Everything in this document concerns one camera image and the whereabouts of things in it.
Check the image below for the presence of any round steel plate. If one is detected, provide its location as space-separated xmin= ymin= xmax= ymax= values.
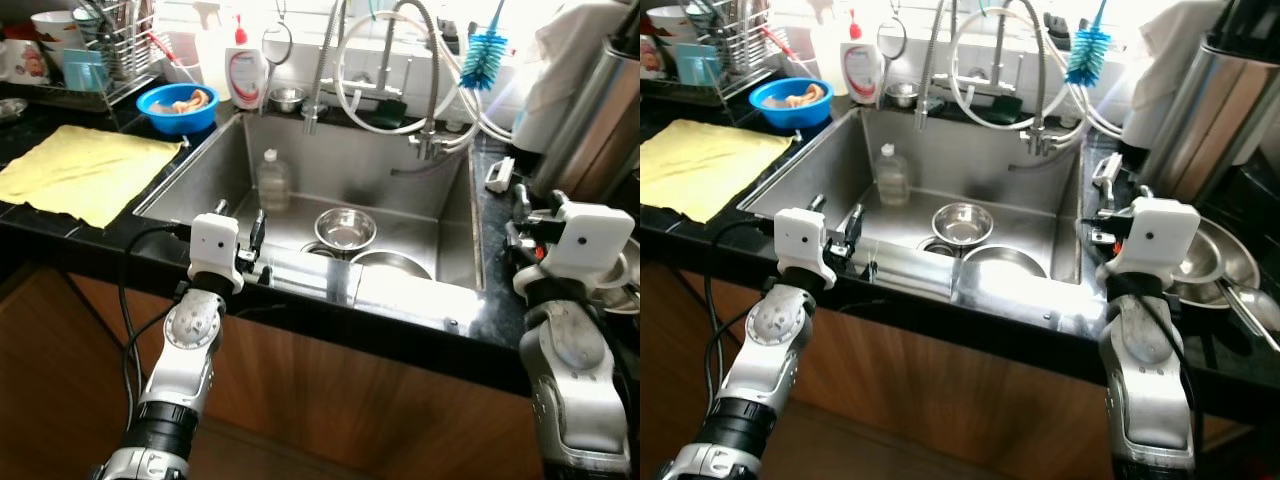
xmin=598 ymin=238 xmax=641 ymax=317
xmin=1168 ymin=214 xmax=1263 ymax=309

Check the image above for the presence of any steel spoon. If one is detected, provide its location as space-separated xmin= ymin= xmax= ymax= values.
xmin=1214 ymin=278 xmax=1280 ymax=353

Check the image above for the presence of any clear plastic bottle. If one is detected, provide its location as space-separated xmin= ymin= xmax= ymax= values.
xmin=876 ymin=143 xmax=912 ymax=207
xmin=257 ymin=149 xmax=293 ymax=212

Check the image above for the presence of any stainless steel sink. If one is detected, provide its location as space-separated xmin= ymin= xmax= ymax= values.
xmin=738 ymin=103 xmax=1101 ymax=336
xmin=133 ymin=108 xmax=488 ymax=336

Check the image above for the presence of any small steel bowl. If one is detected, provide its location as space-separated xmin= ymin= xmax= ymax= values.
xmin=931 ymin=202 xmax=996 ymax=248
xmin=314 ymin=207 xmax=379 ymax=252

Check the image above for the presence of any blue plastic bowl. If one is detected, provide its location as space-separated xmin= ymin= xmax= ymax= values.
xmin=136 ymin=82 xmax=220 ymax=137
xmin=748 ymin=76 xmax=835 ymax=131

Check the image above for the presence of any steel and wood utensil holder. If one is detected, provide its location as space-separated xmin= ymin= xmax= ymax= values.
xmin=1138 ymin=35 xmax=1280 ymax=216
xmin=528 ymin=38 xmax=641 ymax=206

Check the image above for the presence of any yellow cloth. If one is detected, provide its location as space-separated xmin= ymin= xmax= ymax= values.
xmin=640 ymin=119 xmax=794 ymax=224
xmin=0 ymin=125 xmax=187 ymax=230

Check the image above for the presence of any white soap bottle red pump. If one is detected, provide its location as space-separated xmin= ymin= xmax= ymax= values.
xmin=224 ymin=14 xmax=269 ymax=112
xmin=840 ymin=8 xmax=883 ymax=107

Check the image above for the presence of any chrome gooseneck faucet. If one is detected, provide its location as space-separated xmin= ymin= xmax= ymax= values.
xmin=985 ymin=0 xmax=1076 ymax=156
xmin=375 ymin=0 xmax=471 ymax=161

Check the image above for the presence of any white towel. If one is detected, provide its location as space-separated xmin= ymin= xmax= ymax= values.
xmin=1120 ymin=0 xmax=1236 ymax=151
xmin=510 ymin=0 xmax=641 ymax=153

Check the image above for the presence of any round metal strainer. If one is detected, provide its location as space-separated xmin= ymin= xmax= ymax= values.
xmin=261 ymin=0 xmax=295 ymax=93
xmin=876 ymin=0 xmax=909 ymax=89

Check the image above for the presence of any blue bottle brush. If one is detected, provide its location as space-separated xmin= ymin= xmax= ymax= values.
xmin=459 ymin=0 xmax=510 ymax=92
xmin=1065 ymin=0 xmax=1113 ymax=88

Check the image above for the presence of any flexible steel spray faucet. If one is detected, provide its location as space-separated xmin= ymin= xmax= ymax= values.
xmin=913 ymin=0 xmax=961 ymax=131
xmin=300 ymin=0 xmax=351 ymax=137

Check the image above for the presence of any white spray bottle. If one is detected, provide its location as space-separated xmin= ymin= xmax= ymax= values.
xmin=193 ymin=0 xmax=238 ymax=76
xmin=810 ymin=0 xmax=851 ymax=71

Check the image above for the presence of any wooden cabinet front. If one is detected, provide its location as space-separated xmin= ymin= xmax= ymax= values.
xmin=640 ymin=260 xmax=1241 ymax=480
xmin=0 ymin=265 xmax=546 ymax=480

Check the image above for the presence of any teal plastic cup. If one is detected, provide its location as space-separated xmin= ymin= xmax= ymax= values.
xmin=62 ymin=47 xmax=110 ymax=93
xmin=676 ymin=42 xmax=723 ymax=88

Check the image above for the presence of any white printed mug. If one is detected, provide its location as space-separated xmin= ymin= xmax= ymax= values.
xmin=0 ymin=40 xmax=51 ymax=86
xmin=640 ymin=35 xmax=669 ymax=81

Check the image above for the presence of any white bowl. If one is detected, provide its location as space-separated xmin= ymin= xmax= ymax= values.
xmin=30 ymin=10 xmax=89 ymax=53
xmin=645 ymin=5 xmax=701 ymax=46

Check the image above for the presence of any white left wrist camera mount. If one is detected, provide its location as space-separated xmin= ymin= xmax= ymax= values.
xmin=774 ymin=207 xmax=837 ymax=291
xmin=188 ymin=212 xmax=245 ymax=295

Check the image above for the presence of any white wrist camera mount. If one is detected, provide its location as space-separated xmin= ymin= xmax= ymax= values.
xmin=538 ymin=203 xmax=637 ymax=293
xmin=188 ymin=212 xmax=245 ymax=295
xmin=1097 ymin=197 xmax=1202 ymax=293
xmin=774 ymin=207 xmax=837 ymax=291

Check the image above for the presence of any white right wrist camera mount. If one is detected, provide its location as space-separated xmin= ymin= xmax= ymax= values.
xmin=538 ymin=203 xmax=637 ymax=293
xmin=1097 ymin=197 xmax=1202 ymax=293

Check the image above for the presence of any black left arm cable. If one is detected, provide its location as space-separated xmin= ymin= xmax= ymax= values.
xmin=117 ymin=224 xmax=193 ymax=426
xmin=703 ymin=217 xmax=779 ymax=416

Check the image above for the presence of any red handled utensil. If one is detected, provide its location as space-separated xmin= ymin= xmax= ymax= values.
xmin=760 ymin=25 xmax=801 ymax=66
xmin=143 ymin=28 xmax=186 ymax=73

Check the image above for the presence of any wire dish rack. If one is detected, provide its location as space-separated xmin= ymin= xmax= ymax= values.
xmin=55 ymin=0 xmax=169 ymax=111
xmin=665 ymin=0 xmax=776 ymax=101

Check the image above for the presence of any white hose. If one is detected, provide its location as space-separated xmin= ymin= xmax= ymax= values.
xmin=333 ymin=8 xmax=513 ymax=143
xmin=947 ymin=5 xmax=1126 ymax=141

